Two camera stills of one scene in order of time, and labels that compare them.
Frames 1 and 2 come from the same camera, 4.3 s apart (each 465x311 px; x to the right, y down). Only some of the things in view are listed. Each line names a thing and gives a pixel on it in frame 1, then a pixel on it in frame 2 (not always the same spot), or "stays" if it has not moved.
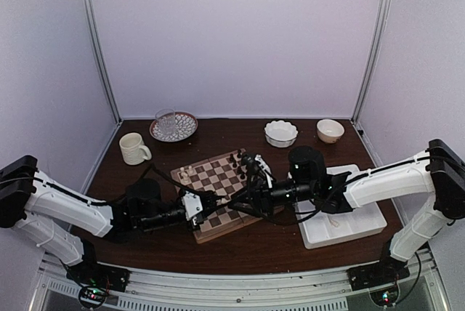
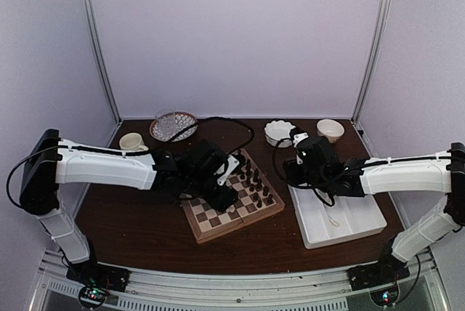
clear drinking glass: (166, 121) stays
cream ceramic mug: (134, 152) stays
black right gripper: (259, 195) to (292, 177)
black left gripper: (200, 216) to (222, 201)
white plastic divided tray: (318, 228) stays
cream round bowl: (330, 131) stays
